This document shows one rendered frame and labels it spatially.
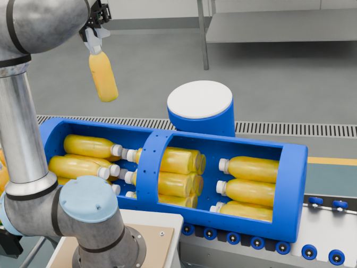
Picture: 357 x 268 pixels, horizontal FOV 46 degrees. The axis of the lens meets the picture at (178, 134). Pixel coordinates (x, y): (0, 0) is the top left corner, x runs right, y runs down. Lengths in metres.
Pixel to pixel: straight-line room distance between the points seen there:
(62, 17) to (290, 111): 2.77
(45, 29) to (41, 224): 0.43
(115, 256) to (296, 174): 0.51
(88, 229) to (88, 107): 2.94
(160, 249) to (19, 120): 0.46
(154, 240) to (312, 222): 0.56
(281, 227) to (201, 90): 0.85
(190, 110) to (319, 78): 2.28
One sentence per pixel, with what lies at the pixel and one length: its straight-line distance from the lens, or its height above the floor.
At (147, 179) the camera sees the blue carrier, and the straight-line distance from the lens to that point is 1.25.
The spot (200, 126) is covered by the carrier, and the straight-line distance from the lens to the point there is 1.71.
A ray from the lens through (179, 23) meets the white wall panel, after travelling 4.87.
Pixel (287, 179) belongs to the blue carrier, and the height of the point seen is 1.21.
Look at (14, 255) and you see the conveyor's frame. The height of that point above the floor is 0.76.
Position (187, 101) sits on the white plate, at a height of 1.04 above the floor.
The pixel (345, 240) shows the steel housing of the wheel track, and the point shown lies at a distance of 1.41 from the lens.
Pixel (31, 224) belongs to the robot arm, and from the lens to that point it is 1.01.
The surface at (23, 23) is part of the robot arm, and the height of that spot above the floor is 1.75.
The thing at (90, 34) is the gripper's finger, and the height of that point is 1.48.
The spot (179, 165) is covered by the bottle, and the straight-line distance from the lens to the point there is 1.27.
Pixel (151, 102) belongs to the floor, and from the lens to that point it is 3.70.
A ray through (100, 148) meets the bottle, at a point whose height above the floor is 1.14.
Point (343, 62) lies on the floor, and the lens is 4.13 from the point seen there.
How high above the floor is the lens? 2.03
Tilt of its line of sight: 38 degrees down
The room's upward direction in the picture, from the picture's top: 9 degrees counter-clockwise
